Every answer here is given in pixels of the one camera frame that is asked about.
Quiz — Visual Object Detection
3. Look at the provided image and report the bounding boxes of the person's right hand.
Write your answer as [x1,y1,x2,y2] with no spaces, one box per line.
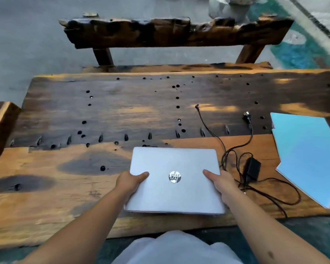
[203,169,241,208]

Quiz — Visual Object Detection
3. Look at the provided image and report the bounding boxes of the light blue notebook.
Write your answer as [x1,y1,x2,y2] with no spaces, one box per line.
[270,112,330,209]

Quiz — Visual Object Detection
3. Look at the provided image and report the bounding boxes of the person's left forearm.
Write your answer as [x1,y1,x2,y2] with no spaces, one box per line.
[22,187,132,264]

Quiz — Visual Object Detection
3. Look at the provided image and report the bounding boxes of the black laptop charger with cables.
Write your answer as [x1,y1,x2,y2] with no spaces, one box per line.
[195,104,301,218]

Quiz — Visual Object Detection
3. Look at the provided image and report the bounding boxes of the silver laptop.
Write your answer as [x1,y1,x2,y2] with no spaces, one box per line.
[124,147,226,215]

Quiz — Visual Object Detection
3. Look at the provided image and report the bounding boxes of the wooden chair armrest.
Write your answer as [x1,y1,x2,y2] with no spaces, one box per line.
[0,101,22,176]

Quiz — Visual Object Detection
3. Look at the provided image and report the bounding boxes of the dark wooden bench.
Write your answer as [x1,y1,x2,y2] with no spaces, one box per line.
[59,14,295,72]

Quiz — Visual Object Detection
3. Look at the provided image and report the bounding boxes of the person's right forearm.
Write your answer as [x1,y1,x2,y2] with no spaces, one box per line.
[226,190,330,264]

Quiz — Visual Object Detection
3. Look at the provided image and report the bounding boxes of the person's white clothing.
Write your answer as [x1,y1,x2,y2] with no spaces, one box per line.
[111,230,244,264]

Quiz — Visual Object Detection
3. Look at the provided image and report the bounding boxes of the grey stone object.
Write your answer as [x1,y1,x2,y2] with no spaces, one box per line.
[208,0,267,23]

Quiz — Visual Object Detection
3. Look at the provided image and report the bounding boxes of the person's left hand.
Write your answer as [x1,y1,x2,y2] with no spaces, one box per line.
[115,171,150,198]

